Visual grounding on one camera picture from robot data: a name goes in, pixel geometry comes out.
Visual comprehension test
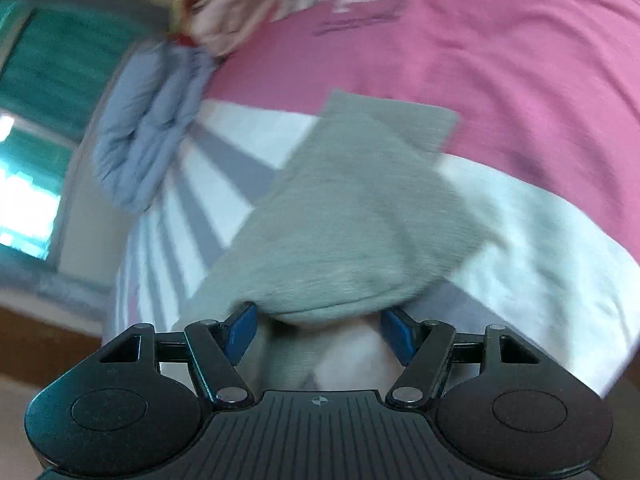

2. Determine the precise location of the folded light blue duvet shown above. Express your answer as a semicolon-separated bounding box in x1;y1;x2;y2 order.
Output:
92;40;216;214

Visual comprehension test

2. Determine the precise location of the colourful red blanket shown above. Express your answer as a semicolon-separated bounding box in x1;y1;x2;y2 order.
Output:
169;0;280;58

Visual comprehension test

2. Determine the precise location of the window with green blinds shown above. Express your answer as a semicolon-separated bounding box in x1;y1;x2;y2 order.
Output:
1;0;148;260

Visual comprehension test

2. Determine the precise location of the striped bed sheet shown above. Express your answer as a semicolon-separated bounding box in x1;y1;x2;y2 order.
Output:
103;0;639;393

